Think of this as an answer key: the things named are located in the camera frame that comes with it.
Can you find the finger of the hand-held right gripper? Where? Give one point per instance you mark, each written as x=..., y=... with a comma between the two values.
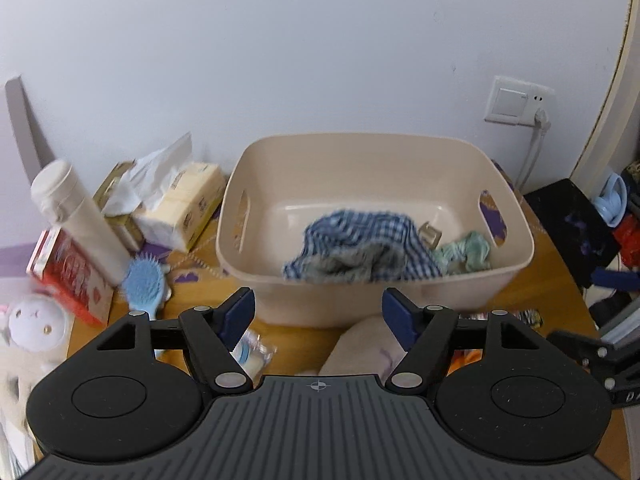
x=575, y=342

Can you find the white wall socket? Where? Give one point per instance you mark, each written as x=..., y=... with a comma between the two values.
x=510, y=100

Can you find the white door frame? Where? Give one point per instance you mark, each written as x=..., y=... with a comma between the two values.
x=620, y=125

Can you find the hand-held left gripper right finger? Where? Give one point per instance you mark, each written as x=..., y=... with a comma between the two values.
x=397, y=312

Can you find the gold tissue box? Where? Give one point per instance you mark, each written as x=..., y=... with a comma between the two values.
x=112, y=185

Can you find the colourful patterned packet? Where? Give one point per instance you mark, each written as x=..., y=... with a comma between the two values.
x=531, y=318

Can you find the beige plastic basket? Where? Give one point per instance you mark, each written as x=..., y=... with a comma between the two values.
x=350, y=180

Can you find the off-white cloth with purple print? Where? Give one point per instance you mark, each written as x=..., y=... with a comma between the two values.
x=355, y=350

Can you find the black mat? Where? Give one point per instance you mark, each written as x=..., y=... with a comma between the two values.
x=565, y=230

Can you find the red item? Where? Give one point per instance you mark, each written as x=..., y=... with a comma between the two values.
x=626, y=230

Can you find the light blue hairbrush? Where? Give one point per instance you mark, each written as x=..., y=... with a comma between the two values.
x=145, y=280

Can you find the orange cloth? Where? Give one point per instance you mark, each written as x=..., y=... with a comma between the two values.
x=467, y=357

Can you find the light green cloth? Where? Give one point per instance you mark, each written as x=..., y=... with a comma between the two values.
x=467, y=252

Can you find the red cardboard box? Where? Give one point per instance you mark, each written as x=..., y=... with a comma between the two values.
x=70, y=270

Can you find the white thermos bottle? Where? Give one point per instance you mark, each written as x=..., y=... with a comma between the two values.
x=85, y=220

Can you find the white plush toy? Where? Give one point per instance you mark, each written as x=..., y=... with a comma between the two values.
x=35, y=317

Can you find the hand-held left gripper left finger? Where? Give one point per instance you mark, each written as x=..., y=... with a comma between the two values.
x=241, y=310

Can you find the blue checked cloth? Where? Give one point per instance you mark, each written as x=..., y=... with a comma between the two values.
x=350, y=235

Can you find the light blue plastic item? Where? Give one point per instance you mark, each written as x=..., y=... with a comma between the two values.
x=610, y=200

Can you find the clear plastic packet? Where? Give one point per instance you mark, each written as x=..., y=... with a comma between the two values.
x=252, y=355

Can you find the yellow soft tissue pack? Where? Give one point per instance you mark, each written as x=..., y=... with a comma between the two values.
x=185, y=195

